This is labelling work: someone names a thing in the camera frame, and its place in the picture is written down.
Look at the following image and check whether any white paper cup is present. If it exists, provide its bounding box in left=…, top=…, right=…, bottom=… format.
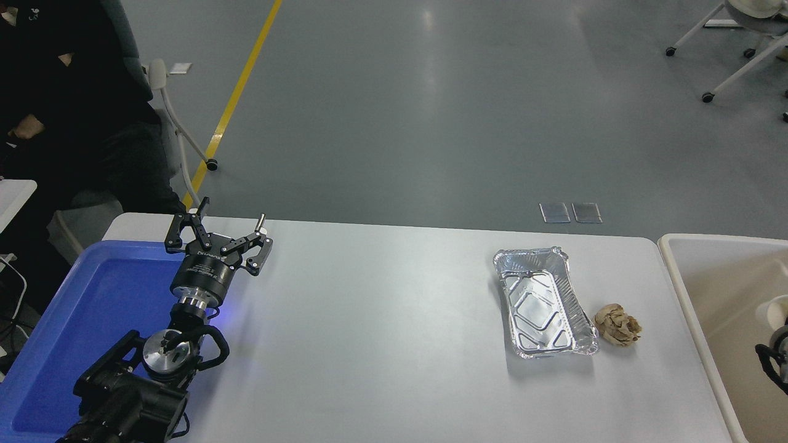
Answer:
left=756, top=295, right=788, bottom=333

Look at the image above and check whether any grey chair with white legs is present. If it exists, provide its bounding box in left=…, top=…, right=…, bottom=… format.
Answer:
left=46, top=0, right=218, bottom=265

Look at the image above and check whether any large pale bin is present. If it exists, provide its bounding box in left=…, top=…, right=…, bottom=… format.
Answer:
left=657, top=233, right=788, bottom=443

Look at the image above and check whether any small white side table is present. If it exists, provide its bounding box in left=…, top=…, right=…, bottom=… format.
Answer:
left=0, top=178, right=38, bottom=234

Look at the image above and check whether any silver foil tray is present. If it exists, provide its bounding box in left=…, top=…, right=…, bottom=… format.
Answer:
left=492, top=246, right=600, bottom=359

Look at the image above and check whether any thin white cable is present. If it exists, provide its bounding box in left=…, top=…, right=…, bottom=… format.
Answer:
left=0, top=253, right=28, bottom=324

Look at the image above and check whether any crumpled tan paper ball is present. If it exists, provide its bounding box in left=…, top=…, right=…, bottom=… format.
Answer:
left=594, top=303, right=642, bottom=347

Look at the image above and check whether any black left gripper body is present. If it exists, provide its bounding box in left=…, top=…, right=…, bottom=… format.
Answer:
left=170, top=245, right=237, bottom=306

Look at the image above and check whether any person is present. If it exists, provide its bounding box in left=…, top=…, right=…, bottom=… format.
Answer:
left=0, top=0, right=185, bottom=314

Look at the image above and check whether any white rolling chair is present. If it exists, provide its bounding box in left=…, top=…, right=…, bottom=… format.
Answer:
left=665, top=0, right=788, bottom=122

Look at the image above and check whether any person's hand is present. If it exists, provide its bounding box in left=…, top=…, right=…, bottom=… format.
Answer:
left=9, top=114, right=45, bottom=140

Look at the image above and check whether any blue plastic tray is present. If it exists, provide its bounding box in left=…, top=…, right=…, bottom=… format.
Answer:
left=0, top=240, right=216, bottom=443

